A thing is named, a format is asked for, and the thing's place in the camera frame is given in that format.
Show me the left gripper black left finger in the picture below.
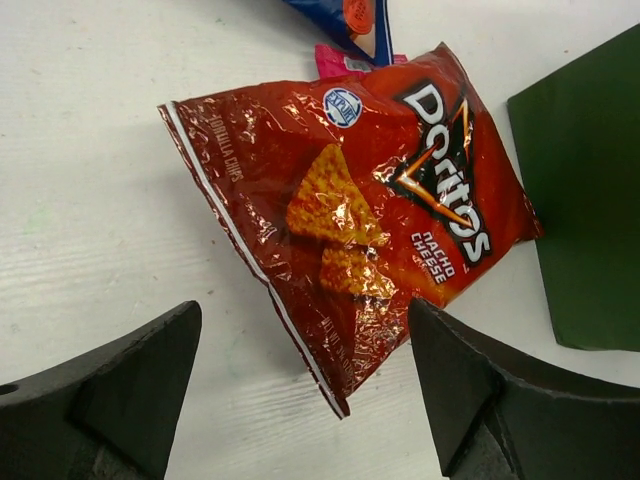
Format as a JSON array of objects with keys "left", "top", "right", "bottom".
[{"left": 1, "top": 301, "right": 202, "bottom": 479}]

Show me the green paper bag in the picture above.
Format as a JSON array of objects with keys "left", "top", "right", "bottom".
[{"left": 507, "top": 27, "right": 639, "bottom": 351}]

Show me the small pink candy packet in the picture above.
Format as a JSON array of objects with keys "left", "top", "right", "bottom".
[{"left": 314, "top": 44, "right": 408, "bottom": 79}]

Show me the red Doritos bag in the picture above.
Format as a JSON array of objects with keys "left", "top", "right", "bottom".
[{"left": 159, "top": 44, "right": 542, "bottom": 418}]

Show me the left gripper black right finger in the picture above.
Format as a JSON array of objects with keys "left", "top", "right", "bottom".
[{"left": 408, "top": 298, "right": 639, "bottom": 479}]

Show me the blue chips bag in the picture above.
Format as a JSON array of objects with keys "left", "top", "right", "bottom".
[{"left": 286, "top": 0, "right": 394, "bottom": 67}]

